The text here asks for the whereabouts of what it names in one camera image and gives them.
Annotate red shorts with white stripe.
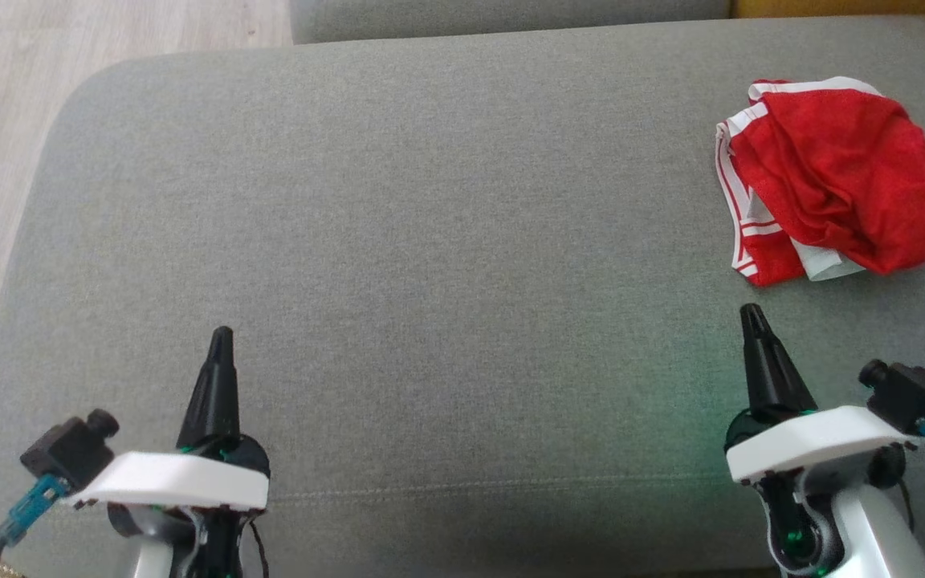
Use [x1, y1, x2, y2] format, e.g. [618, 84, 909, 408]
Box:
[729, 87, 925, 275]

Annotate thin black left gripper wire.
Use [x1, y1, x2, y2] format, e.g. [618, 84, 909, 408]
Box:
[244, 516, 272, 578]

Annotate thin black gripper wire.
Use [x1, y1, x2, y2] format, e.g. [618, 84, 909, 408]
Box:
[244, 516, 272, 578]
[894, 472, 918, 532]

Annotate left camera cable blue connector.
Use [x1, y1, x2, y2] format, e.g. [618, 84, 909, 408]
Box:
[0, 474, 71, 578]

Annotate grey sofa seat cushion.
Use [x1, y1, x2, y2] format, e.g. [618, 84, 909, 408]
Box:
[0, 16, 925, 578]

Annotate grey sofa back cushion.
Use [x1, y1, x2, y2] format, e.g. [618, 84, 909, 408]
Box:
[290, 0, 734, 45]

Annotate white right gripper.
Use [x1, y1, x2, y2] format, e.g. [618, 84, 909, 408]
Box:
[723, 303, 921, 486]

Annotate yellow pillow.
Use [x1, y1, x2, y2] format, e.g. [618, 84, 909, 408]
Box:
[731, 0, 925, 19]

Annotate thin black right gripper wire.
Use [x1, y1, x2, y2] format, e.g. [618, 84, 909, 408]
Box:
[894, 472, 918, 532]

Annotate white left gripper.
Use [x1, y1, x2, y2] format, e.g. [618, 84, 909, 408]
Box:
[69, 325, 272, 513]

